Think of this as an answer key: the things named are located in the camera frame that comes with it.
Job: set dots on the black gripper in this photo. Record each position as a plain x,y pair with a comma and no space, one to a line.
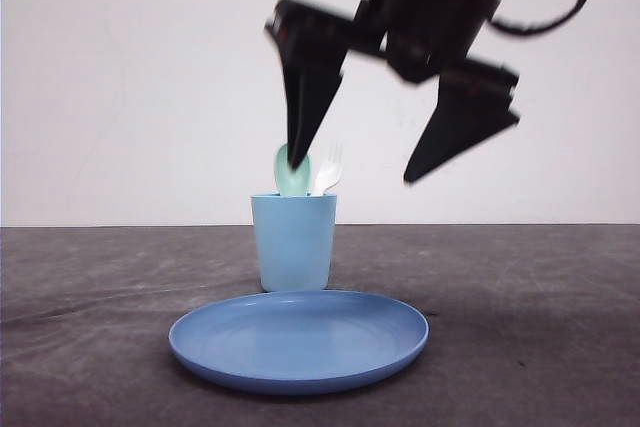
420,38

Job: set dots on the white plastic fork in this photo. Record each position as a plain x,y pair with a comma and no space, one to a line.
330,171

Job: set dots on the mint green plastic spoon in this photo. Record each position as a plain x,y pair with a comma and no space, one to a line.
291,182

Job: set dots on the light blue plastic cup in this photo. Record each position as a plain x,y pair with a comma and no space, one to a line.
294,239

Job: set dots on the blue plastic plate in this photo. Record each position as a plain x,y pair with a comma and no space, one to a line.
299,343

